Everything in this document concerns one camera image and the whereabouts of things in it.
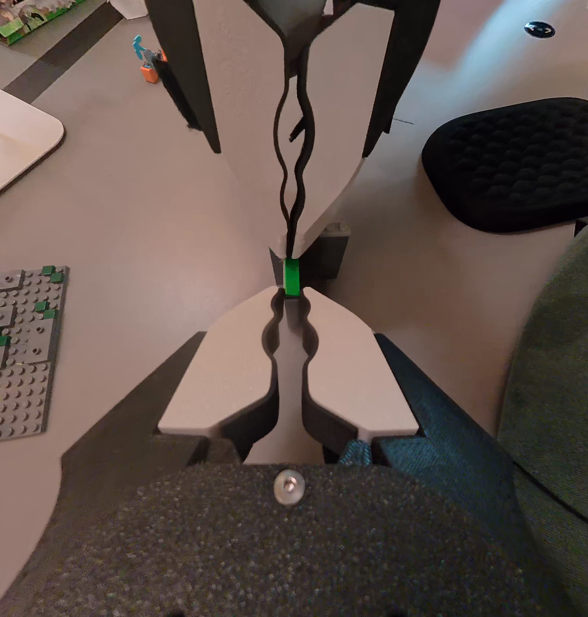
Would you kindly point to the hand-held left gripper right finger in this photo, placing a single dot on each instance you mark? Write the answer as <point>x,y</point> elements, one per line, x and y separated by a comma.
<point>361,381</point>

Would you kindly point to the black padded chair armrest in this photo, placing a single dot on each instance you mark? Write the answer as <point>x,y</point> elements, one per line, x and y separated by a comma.
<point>515,164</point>

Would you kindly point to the grey desk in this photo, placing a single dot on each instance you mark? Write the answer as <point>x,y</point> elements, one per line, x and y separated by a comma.
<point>154,217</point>

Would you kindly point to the grey brick wall assembly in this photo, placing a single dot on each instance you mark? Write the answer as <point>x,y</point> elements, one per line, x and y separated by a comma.
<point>335,255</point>

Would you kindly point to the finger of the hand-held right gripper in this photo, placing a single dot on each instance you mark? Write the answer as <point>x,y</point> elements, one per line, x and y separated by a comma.
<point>342,96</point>
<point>241,96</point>

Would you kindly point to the person's green sweater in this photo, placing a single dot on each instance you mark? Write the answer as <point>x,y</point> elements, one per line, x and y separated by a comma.
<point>559,385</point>

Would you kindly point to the green toy set box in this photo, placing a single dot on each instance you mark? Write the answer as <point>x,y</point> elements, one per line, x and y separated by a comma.
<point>24,21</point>

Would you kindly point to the grey brick baseplate build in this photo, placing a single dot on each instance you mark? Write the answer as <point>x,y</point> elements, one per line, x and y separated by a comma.
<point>24,361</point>

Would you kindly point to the green brick tile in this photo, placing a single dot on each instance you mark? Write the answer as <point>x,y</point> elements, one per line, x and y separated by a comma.
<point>291,277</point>

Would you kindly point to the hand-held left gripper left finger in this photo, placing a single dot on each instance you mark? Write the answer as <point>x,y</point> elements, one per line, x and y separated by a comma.
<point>221,381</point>

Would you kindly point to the orange brick minifigure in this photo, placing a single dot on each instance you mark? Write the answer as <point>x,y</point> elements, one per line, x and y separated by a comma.
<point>150,72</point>

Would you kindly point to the pale wooden book stand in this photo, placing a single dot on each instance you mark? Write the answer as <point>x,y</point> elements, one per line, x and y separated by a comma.
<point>14,140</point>

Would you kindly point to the white paper bag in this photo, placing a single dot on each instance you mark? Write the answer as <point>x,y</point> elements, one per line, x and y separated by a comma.
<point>130,7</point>

